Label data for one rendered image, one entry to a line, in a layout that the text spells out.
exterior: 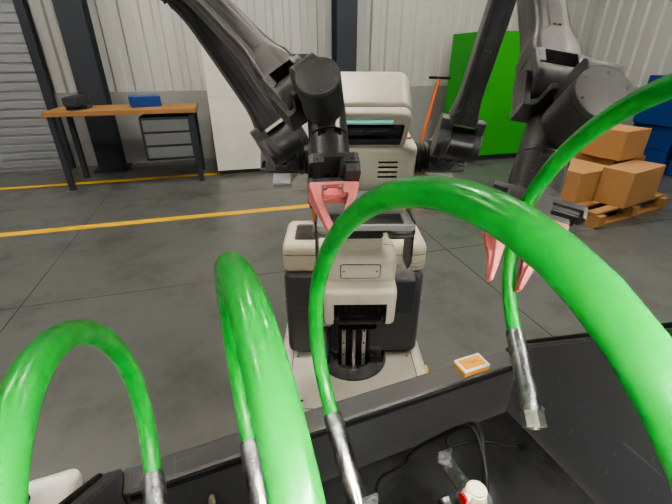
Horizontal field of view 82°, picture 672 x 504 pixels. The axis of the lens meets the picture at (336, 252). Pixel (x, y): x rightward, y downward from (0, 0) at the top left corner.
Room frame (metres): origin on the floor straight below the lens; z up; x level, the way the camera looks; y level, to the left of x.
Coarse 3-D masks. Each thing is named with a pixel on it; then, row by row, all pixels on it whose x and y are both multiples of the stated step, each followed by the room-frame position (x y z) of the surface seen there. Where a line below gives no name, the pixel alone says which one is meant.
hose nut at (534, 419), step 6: (522, 414) 0.26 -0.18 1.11; (528, 414) 0.26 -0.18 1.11; (534, 414) 0.25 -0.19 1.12; (540, 414) 0.25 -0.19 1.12; (522, 420) 0.26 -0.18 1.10; (528, 420) 0.25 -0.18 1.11; (534, 420) 0.25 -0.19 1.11; (540, 420) 0.25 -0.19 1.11; (522, 426) 0.25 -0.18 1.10; (528, 426) 0.25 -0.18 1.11; (534, 426) 0.25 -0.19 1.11; (540, 426) 0.24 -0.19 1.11; (546, 426) 0.25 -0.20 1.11
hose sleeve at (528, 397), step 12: (516, 336) 0.32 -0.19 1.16; (516, 348) 0.31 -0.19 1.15; (516, 360) 0.30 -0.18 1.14; (528, 360) 0.30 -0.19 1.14; (516, 372) 0.29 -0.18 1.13; (528, 372) 0.29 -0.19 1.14; (516, 384) 0.28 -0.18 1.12; (528, 384) 0.28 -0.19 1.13; (528, 396) 0.27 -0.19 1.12; (528, 408) 0.26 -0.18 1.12; (540, 408) 0.26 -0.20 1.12
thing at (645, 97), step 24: (624, 96) 0.27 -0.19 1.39; (648, 96) 0.24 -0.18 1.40; (600, 120) 0.28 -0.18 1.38; (624, 120) 0.27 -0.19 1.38; (576, 144) 0.30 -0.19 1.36; (552, 168) 0.33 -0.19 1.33; (528, 192) 0.35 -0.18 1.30; (504, 264) 0.37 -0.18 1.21; (504, 288) 0.36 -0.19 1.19; (504, 312) 0.34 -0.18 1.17
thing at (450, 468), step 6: (438, 462) 0.22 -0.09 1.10; (444, 462) 0.22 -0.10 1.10; (450, 462) 0.22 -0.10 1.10; (444, 468) 0.21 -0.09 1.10; (450, 468) 0.21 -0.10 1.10; (456, 468) 0.21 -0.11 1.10; (450, 474) 0.21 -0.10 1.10; (456, 474) 0.21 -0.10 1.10; (462, 474) 0.21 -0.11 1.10; (450, 480) 0.20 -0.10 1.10; (456, 480) 0.20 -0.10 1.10; (462, 480) 0.20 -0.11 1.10; (468, 480) 0.20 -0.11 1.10; (456, 486) 0.20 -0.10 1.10
